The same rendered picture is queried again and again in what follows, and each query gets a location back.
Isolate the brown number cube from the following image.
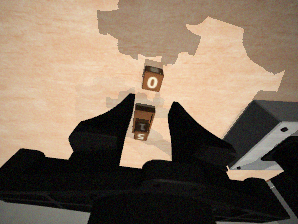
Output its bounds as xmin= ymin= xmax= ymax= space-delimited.
xmin=134 ymin=122 xmax=149 ymax=141
xmin=142 ymin=65 xmax=164 ymax=92

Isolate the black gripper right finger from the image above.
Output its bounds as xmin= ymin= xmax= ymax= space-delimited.
xmin=168 ymin=101 xmax=237 ymax=184

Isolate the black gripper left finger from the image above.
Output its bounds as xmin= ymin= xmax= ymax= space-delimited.
xmin=67 ymin=93 xmax=135 ymax=170

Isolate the brown wooden tray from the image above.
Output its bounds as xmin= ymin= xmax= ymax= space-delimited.
xmin=132 ymin=105 xmax=155 ymax=133

